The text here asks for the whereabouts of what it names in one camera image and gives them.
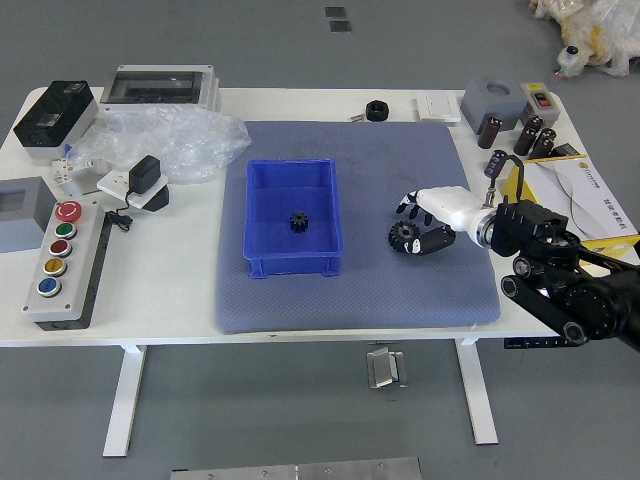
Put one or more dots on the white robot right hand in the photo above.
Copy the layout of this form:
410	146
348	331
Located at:
450	205

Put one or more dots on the big black gear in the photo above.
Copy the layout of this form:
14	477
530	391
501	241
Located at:
397	234

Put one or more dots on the small black gear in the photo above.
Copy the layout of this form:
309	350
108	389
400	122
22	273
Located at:
300	222

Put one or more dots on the yellow white cardboard box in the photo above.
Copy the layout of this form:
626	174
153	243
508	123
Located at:
565	185

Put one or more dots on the blue plastic box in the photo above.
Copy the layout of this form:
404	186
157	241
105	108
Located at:
270	240

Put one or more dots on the clear-lid distribution box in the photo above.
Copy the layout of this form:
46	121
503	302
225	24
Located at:
155	85

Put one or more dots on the grey five-button control box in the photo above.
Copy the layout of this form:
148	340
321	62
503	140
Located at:
75	260

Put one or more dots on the grey box with window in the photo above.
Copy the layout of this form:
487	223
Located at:
20	225

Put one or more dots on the dark brown capacitor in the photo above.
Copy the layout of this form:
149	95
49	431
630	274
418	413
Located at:
527	135
492	165
542	145
489	132

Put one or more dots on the grey-blue mat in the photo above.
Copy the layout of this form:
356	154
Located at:
400	290

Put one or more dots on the grey block with round recess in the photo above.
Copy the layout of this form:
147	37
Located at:
487	102

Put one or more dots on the black round knob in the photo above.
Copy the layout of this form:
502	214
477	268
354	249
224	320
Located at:
377	111

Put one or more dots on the small black module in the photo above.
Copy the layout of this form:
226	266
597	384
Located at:
567	151

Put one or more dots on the black table control panel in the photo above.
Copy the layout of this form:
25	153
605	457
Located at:
542	343

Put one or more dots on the white table leg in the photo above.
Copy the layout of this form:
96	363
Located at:
477	395
125	400

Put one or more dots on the white yellow plastic bag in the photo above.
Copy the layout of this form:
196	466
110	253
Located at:
615	30

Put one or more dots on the clear plastic bag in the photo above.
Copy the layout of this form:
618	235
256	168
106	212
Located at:
190	135

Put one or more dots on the grey metal plate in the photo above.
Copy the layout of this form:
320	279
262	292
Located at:
300	471

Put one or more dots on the black power adapter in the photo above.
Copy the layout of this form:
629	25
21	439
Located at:
144	172

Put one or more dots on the white power socket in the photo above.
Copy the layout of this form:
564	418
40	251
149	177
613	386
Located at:
112	182

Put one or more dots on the white terminal connector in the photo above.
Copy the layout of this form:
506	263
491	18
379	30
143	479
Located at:
65	167

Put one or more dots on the white wall switch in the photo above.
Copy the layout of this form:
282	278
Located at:
439	106

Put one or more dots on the grey red-black switch box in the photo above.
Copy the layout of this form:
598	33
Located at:
540	102

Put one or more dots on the metal bracket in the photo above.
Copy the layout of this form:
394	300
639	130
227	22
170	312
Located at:
380	370

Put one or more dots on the black-lid grey enclosure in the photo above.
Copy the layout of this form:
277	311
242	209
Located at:
50	115

